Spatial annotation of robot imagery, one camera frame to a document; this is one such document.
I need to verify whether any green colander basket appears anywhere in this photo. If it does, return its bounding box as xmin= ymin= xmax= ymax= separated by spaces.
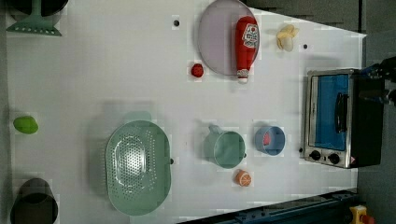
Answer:
xmin=106 ymin=120 xmax=171 ymax=216

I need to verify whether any plush peeled banana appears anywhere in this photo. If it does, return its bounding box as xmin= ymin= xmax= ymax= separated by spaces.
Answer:
xmin=276 ymin=24 xmax=299 ymax=52

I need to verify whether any blue bowl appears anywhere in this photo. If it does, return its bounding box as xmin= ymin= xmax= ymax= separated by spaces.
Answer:
xmin=254 ymin=126 xmax=286 ymax=156

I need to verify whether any pink plush in bowl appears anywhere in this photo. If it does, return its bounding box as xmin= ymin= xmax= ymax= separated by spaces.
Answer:
xmin=263 ymin=133 xmax=271 ymax=146

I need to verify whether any red plush ketchup bottle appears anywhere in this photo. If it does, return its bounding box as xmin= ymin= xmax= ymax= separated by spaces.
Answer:
xmin=234 ymin=16 xmax=260 ymax=83

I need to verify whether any yellow red emergency button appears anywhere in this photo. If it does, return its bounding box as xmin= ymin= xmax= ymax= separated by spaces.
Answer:
xmin=349 ymin=205 xmax=376 ymax=224

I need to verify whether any green plush lime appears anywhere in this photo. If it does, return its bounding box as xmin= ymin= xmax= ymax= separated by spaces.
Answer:
xmin=13 ymin=116 xmax=38 ymax=134

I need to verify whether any black cylinder cup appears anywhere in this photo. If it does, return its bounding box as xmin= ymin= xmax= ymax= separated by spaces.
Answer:
xmin=10 ymin=178 xmax=59 ymax=224

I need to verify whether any silver toaster oven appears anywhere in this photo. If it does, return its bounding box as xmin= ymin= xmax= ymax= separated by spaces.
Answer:
xmin=304 ymin=69 xmax=385 ymax=169

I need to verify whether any round grey plate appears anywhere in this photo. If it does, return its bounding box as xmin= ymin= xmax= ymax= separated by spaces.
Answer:
xmin=197 ymin=0 xmax=254 ymax=76

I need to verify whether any black round pot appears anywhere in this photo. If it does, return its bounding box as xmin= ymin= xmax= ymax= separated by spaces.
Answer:
xmin=6 ymin=0 xmax=68 ymax=17

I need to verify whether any red plush strawberry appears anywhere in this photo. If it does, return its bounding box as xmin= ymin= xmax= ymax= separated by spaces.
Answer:
xmin=191 ymin=63 xmax=205 ymax=77

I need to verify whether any plush orange slice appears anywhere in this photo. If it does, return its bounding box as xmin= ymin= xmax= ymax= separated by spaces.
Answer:
xmin=234 ymin=170 xmax=252 ymax=187

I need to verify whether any green slotted spatula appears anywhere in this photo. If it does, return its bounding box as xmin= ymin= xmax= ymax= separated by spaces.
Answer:
xmin=7 ymin=0 xmax=62 ymax=36

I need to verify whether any green measuring cup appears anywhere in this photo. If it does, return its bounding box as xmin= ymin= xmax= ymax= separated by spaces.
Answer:
xmin=204 ymin=125 xmax=246 ymax=169

